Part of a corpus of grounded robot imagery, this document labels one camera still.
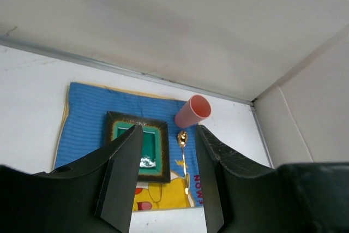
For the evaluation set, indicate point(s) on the gold spoon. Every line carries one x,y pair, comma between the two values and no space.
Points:
182,139

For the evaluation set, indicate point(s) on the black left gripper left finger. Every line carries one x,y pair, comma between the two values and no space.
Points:
94,193

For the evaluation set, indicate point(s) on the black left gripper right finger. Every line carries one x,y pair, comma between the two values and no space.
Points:
236,190

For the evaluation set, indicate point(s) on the blue Pikachu placemat cloth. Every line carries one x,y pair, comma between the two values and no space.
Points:
84,131

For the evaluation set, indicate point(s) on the pink plastic cup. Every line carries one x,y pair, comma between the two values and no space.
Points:
196,109

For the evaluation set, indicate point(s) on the square green ceramic plate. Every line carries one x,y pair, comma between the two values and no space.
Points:
155,158

